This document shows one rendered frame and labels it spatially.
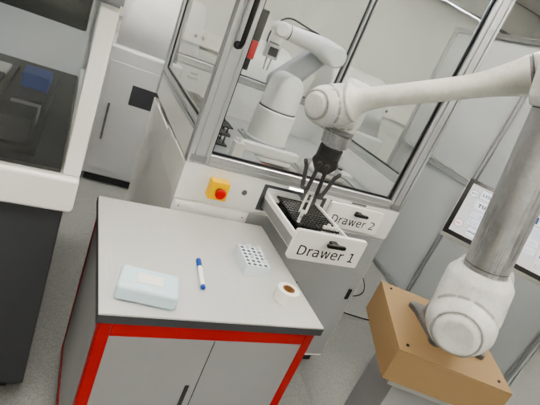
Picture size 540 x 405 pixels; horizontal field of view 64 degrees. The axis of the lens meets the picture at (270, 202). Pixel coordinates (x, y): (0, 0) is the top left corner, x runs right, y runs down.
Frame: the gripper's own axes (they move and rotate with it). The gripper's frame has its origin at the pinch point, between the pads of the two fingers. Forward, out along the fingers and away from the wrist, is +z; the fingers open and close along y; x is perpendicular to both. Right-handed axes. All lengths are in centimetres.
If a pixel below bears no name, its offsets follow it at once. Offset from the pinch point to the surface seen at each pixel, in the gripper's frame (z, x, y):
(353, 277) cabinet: 44, -59, -33
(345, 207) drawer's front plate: 9.3, -43.1, -14.0
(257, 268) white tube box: 21.4, 15.2, 4.9
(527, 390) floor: 102, -141, -181
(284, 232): 14.8, -3.9, 3.1
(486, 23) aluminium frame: -76, -59, -32
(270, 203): 12.6, -18.2, 13.1
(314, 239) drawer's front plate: 10.3, 1.1, -7.4
